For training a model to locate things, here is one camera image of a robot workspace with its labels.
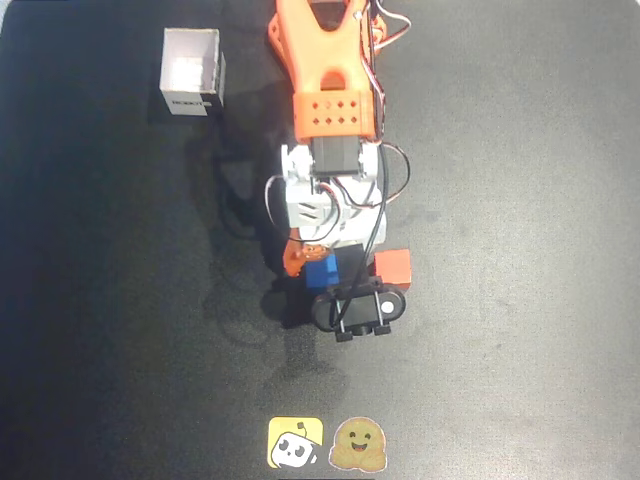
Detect hugging face emoji sticker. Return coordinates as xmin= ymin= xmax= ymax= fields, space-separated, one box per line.
xmin=328 ymin=416 xmax=388 ymax=472

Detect red cube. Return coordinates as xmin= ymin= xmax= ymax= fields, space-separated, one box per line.
xmin=373 ymin=248 xmax=413 ymax=293

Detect blue cube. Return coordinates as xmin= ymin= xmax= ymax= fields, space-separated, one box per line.
xmin=304 ymin=253 xmax=340 ymax=295

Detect white open box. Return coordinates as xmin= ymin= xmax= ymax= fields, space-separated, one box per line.
xmin=159 ymin=27 xmax=227 ymax=117

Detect yellow robot face sticker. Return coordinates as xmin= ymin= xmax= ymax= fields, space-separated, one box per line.
xmin=267 ymin=416 xmax=325 ymax=470

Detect black table mat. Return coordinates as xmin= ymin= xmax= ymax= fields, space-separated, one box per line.
xmin=0 ymin=0 xmax=640 ymax=480

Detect white red servo wires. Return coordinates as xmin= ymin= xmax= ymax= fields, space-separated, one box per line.
xmin=263 ymin=0 xmax=413 ymax=221

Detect black gripper-mounted webcam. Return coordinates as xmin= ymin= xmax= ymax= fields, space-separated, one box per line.
xmin=310 ymin=244 xmax=407 ymax=344

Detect black camera cable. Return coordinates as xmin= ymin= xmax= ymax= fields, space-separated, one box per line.
xmin=337 ymin=142 xmax=412 ymax=329

